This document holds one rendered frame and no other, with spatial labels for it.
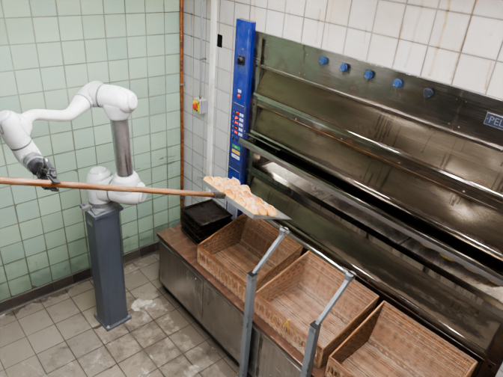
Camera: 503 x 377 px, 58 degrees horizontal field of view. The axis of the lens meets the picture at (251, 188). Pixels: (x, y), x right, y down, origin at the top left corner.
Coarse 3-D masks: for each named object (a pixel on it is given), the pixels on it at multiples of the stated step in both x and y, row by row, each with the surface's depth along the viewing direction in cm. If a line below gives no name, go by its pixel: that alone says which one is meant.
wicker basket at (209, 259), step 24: (240, 216) 328; (216, 240) 322; (240, 240) 340; (264, 240) 323; (288, 240) 307; (216, 264) 299; (240, 264) 318; (264, 264) 320; (288, 264) 296; (240, 288) 286
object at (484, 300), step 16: (272, 176) 311; (288, 192) 300; (304, 192) 294; (320, 208) 281; (352, 224) 265; (384, 240) 252; (400, 256) 244; (416, 256) 241; (432, 272) 232; (448, 272) 231; (464, 288) 221; (480, 304) 217; (496, 304) 212
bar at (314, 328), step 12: (276, 228) 260; (276, 240) 257; (300, 240) 248; (312, 252) 242; (336, 264) 231; (252, 276) 252; (348, 276) 225; (252, 288) 257; (252, 300) 262; (336, 300) 226; (252, 312) 268; (324, 312) 225; (312, 324) 224; (312, 336) 225; (312, 348) 228; (240, 360) 288; (312, 360) 234; (240, 372) 292
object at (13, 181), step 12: (0, 180) 178; (12, 180) 182; (24, 180) 185; (36, 180) 189; (48, 180) 193; (144, 192) 228; (156, 192) 233; (168, 192) 238; (180, 192) 244; (192, 192) 250; (204, 192) 257
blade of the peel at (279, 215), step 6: (198, 180) 286; (204, 180) 282; (210, 186) 278; (228, 198) 266; (234, 204) 262; (264, 204) 288; (240, 210) 259; (246, 210) 256; (276, 210) 284; (252, 216) 252; (258, 216) 255; (264, 216) 259; (270, 216) 263; (276, 216) 272; (282, 216) 276
